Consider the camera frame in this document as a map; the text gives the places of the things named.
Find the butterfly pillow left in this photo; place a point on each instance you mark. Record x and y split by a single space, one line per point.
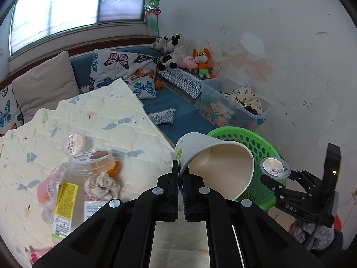
10 113

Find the cow plush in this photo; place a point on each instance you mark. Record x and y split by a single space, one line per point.
168 57

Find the white quilted table cloth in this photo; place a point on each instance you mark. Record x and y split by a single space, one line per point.
110 118

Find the blue white milk carton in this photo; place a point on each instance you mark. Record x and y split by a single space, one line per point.
91 207

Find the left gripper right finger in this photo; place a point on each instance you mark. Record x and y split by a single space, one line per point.
224 219

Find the green plastic basket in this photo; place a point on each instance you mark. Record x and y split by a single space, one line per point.
260 149

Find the pink pig plush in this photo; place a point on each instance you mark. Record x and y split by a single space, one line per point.
188 63

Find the butterfly pillow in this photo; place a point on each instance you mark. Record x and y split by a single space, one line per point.
10 113
137 70

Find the pinwheel toy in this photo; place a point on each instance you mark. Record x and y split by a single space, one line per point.
152 8

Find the beige cushion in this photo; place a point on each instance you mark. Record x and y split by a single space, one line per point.
45 85

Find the butterfly pillow right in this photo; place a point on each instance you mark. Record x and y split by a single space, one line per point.
137 70

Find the clear lidded container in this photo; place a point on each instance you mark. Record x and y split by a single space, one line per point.
91 162

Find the window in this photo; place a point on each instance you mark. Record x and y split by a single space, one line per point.
34 20

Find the orange fox plush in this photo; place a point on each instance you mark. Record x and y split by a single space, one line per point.
201 59

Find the clear plastic bag pink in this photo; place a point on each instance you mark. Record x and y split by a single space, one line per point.
47 192

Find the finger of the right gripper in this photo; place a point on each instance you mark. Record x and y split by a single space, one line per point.
275 186
305 179

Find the grey plush toy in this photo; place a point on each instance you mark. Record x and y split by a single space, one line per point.
159 43

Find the pink snack wrapper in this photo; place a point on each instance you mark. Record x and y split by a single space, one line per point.
35 255

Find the clear bottle yellow label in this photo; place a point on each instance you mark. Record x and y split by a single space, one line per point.
68 212

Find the small pudding cup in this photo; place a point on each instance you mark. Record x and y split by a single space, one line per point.
275 168

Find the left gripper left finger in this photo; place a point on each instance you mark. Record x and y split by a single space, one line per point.
136 220

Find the patterned folded cloth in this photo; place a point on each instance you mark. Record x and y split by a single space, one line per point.
183 80

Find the blue sofa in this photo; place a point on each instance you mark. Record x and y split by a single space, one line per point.
187 118

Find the grey gloved right hand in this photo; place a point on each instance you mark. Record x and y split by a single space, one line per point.
309 234

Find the clear storage bin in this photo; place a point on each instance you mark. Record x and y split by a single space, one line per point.
227 103

